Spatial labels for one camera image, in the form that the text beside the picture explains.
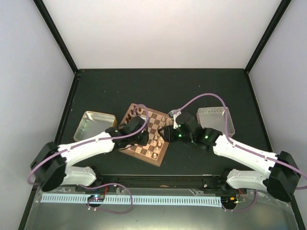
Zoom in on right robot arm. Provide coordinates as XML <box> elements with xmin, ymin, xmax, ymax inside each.
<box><xmin>158</xmin><ymin>112</ymin><xmax>301</xmax><ymax>202</ymax></box>

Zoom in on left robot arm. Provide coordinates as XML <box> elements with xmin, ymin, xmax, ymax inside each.
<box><xmin>30</xmin><ymin>116</ymin><xmax>149</xmax><ymax>192</ymax></box>

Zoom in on wooden chess board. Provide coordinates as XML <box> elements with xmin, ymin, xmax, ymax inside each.
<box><xmin>121</xmin><ymin>108</ymin><xmax>173</xmax><ymax>167</ymax></box>

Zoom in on right metal tray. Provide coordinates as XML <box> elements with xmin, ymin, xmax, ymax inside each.
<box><xmin>196</xmin><ymin>107</ymin><xmax>235</xmax><ymax>138</ymax></box>

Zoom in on metal tray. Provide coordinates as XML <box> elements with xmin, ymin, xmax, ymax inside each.
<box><xmin>73</xmin><ymin>111</ymin><xmax>117</xmax><ymax>141</ymax></box>
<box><xmin>196</xmin><ymin>107</ymin><xmax>235</xmax><ymax>138</ymax></box>

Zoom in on left metal tray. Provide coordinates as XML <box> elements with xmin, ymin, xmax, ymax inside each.
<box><xmin>73</xmin><ymin>111</ymin><xmax>117</xmax><ymax>141</ymax></box>

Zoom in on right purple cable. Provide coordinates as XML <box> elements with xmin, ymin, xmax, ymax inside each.
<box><xmin>177</xmin><ymin>93</ymin><xmax>307</xmax><ymax>213</ymax></box>

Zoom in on black mounting rail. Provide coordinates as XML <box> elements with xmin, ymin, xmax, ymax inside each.
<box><xmin>74</xmin><ymin>174</ymin><xmax>291</xmax><ymax>194</ymax></box>

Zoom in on white slotted cable duct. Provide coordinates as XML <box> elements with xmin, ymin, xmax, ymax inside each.
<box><xmin>40</xmin><ymin>194</ymin><xmax>222</xmax><ymax>207</ymax></box>

